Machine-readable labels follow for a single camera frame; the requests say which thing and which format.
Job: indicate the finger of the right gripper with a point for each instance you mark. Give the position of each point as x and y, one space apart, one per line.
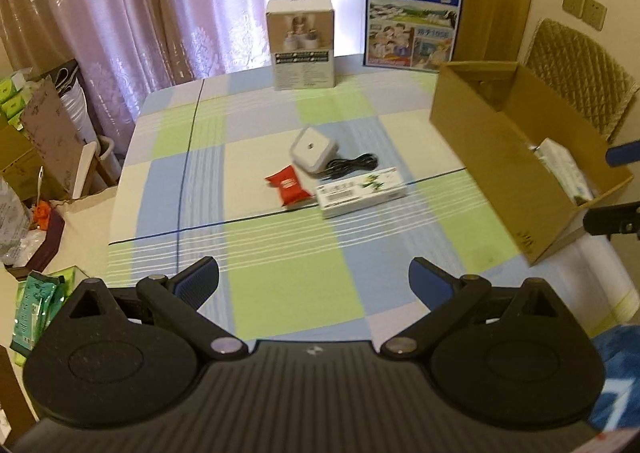
623 154
610 220

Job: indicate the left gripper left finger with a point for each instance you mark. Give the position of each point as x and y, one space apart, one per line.
174 305

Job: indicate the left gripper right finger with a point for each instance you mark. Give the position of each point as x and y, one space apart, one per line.
450 301

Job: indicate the white medicine tablet box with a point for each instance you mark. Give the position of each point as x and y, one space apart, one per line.
561 164

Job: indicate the brown cardboard box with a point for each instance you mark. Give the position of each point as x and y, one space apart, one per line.
493 115

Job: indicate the woven wicker chair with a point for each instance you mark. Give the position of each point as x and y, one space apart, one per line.
579 70

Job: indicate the green tissue pack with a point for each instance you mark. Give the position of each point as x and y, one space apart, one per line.
39 298

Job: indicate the long white ointment box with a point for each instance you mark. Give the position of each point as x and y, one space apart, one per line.
360 192

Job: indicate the red snack packet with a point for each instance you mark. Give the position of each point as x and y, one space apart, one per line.
289 188

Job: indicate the checked tablecloth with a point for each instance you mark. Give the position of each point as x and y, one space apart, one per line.
194 184

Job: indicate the crumpled silver plastic bag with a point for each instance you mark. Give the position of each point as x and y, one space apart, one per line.
14 223

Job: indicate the brown cardboard pieces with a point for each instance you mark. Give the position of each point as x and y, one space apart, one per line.
42 158

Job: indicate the white square night light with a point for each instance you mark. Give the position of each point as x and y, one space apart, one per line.
312 150

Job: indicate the blue milk carton box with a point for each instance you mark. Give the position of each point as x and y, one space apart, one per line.
411 34

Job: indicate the pink curtain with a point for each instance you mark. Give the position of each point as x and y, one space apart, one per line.
127 49

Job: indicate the white product carton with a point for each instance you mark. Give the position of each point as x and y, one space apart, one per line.
301 43

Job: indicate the wall switch plates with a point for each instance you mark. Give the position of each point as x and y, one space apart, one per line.
591 12

